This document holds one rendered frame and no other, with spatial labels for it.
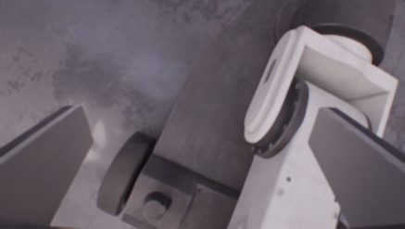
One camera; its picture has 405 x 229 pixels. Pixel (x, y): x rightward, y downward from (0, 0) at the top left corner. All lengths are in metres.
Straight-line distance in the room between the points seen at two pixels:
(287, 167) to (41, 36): 0.76
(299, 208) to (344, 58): 0.22
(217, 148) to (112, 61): 0.41
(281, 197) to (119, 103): 0.50
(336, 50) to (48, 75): 0.72
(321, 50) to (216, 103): 0.22
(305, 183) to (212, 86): 0.26
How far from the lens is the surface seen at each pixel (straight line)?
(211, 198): 0.43
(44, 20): 0.83
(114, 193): 0.44
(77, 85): 0.70
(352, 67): 0.37
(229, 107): 0.45
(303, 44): 0.34
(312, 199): 0.31
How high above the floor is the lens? 0.60
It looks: 83 degrees down
